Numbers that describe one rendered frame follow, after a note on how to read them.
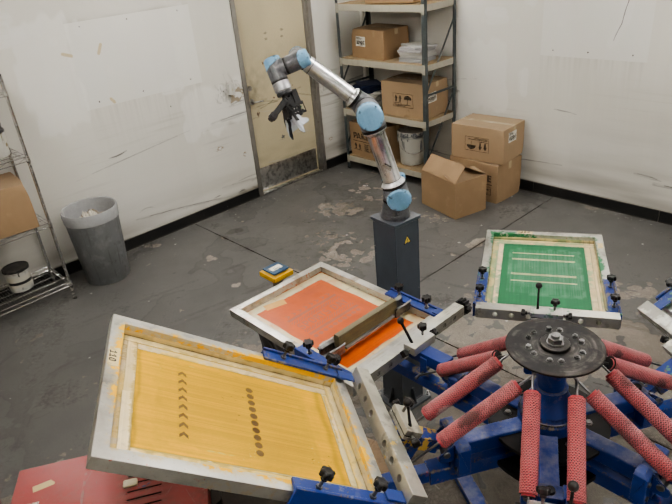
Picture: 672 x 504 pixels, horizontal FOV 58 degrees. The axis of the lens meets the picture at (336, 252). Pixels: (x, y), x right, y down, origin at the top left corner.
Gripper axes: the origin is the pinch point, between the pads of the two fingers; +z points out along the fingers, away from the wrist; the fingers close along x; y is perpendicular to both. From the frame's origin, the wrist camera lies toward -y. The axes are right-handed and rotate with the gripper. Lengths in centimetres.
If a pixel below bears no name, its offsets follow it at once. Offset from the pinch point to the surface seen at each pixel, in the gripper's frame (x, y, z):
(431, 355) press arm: -46, -2, 99
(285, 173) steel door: 410, 147, -1
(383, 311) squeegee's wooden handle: -13, 1, 83
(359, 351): -17, -17, 93
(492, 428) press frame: -81, -9, 117
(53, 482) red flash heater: -40, -135, 75
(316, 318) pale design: 13, -19, 78
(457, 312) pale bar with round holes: -29, 26, 94
